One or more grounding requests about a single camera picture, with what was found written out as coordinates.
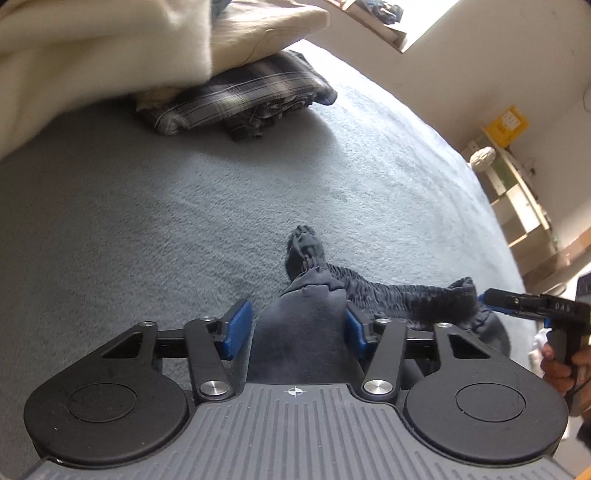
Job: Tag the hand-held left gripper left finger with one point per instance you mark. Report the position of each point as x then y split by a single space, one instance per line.
238 330

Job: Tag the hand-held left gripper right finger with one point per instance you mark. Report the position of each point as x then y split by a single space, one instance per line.
355 330

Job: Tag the white carved bedpost finial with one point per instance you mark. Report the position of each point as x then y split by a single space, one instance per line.
482 158

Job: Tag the long cardboard box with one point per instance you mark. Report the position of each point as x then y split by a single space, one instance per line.
554 270

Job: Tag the beige garment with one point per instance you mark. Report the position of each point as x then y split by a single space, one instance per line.
268 27

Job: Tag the yellow box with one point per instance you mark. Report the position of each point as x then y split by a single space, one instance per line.
505 125

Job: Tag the grey fleece bed blanket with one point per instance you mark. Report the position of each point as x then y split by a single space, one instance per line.
184 207

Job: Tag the person's right hand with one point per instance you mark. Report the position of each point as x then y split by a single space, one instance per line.
577 376

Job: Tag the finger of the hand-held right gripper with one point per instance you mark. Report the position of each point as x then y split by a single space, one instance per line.
508 302

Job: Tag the grey plaid garment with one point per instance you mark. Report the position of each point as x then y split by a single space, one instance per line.
240 92

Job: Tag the dark navy pants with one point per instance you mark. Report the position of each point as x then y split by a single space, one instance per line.
300 332

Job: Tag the wooden shelf unit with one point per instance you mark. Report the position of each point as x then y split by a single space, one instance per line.
521 203

